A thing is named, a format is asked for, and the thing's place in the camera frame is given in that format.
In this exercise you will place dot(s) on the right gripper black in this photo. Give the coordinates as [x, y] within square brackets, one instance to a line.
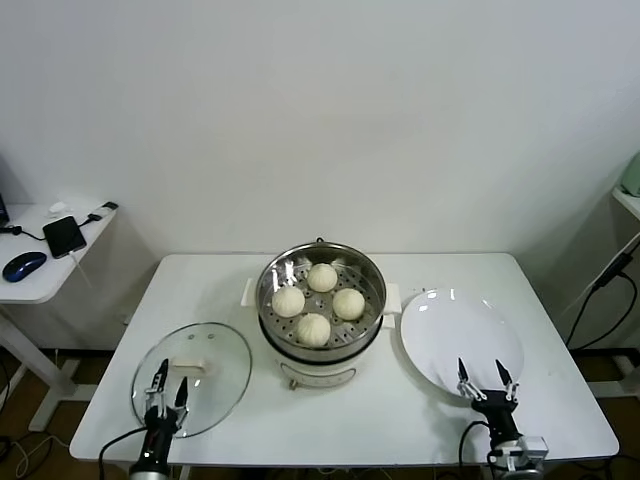
[501, 415]

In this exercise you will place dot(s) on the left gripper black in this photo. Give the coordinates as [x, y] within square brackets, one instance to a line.
[159, 430]

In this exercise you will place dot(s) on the white steamed baozi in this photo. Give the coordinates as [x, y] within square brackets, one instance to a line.
[288, 301]
[314, 329]
[321, 277]
[348, 303]

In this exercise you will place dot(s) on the stainless steel steamer pot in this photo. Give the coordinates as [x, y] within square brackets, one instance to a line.
[370, 285]

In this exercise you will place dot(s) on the white round plate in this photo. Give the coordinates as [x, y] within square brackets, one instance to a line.
[450, 330]

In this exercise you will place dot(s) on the white electric cooker base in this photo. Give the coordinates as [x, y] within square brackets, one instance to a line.
[320, 372]

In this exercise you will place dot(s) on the white side desk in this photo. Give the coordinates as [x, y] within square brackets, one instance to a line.
[30, 290]

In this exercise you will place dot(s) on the black smartphone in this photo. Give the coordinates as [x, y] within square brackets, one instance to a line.
[64, 237]

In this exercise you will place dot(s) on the blue computer mouse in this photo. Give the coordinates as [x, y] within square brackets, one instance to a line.
[23, 265]

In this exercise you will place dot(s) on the black silver usb adapter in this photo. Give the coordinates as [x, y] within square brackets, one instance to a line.
[102, 209]

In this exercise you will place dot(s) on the small white earbud case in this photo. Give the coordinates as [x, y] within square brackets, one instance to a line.
[56, 207]

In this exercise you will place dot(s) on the white shelf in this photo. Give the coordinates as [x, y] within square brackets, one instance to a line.
[631, 205]

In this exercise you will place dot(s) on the pale green appliance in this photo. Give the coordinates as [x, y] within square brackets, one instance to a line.
[632, 175]

